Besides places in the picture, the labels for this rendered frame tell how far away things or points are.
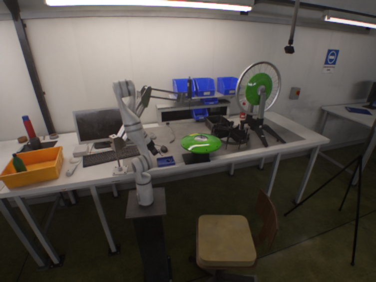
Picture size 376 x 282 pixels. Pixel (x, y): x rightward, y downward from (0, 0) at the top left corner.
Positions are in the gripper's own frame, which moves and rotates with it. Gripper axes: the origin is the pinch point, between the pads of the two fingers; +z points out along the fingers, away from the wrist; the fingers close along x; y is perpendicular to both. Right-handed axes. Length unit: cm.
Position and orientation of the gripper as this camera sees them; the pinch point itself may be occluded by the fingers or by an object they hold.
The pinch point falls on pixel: (162, 155)
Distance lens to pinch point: 147.4
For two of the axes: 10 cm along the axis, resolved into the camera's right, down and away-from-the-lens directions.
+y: -8.0, 5.9, -1.3
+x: 4.3, 4.1, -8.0
